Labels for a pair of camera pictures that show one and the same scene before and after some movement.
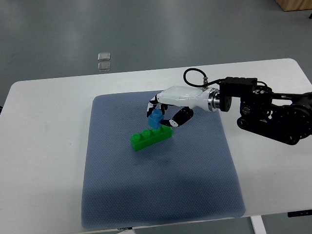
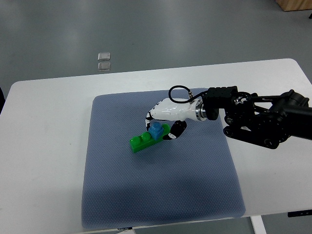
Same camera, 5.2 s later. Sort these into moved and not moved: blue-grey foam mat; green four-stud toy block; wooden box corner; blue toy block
Moved: blue toy block
Not moved: blue-grey foam mat; wooden box corner; green four-stud toy block
